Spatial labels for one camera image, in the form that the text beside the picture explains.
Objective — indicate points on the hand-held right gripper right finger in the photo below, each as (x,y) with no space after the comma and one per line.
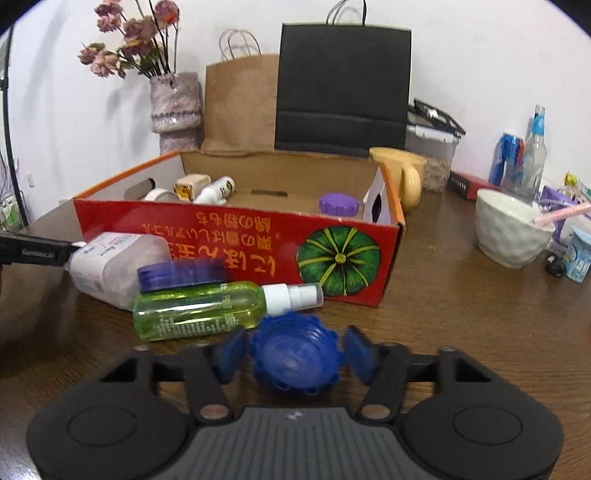
(360,355)

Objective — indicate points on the yellow mug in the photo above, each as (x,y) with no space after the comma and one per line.
(408,177)

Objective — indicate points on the brown paper bag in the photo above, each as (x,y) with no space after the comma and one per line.
(240,106)

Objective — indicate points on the small blue white carton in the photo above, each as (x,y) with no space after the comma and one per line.
(579,256)

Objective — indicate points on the red cardboard box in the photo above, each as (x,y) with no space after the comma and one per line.
(258,240)

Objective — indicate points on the clear glass bottle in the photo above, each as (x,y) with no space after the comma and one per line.
(528,161)

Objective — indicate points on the flat red box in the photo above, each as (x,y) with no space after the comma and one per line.
(471,184)

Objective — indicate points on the pink speckled vase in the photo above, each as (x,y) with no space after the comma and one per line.
(178,110)

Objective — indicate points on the small black object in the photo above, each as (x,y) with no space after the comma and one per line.
(555,266)

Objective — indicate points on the black paper bag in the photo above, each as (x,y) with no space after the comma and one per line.
(344,78)

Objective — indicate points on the small white bottle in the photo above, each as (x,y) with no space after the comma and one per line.
(214,190)

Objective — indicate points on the white bowl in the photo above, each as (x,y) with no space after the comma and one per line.
(508,235)

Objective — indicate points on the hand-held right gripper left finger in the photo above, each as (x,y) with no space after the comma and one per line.
(233,353)

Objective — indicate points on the white tape roll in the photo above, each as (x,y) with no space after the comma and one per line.
(159,195)

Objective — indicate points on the clear container with black lid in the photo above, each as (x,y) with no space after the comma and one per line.
(431,147)

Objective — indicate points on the purple ribbed lid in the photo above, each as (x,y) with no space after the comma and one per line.
(339,204)

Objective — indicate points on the blue drink can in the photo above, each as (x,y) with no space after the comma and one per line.
(503,159)

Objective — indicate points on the white plastic bottle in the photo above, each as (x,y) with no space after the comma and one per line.
(115,267)

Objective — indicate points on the dried pink rose bouquet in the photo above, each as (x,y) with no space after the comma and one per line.
(129,37)

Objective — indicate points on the green spray bottle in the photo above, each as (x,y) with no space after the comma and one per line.
(198,311)

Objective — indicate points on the pink spoon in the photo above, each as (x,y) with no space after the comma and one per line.
(565,214)

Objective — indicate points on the colourful snack packet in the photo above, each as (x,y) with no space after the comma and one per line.
(577,187)

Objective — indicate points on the blue ribbed lid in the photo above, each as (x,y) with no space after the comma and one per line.
(295,355)

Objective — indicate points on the cream cube charger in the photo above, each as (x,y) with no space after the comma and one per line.
(191,187)

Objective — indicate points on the purple blue jar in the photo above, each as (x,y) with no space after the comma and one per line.
(180,274)

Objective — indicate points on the purple packet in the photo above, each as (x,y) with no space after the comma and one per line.
(556,196)

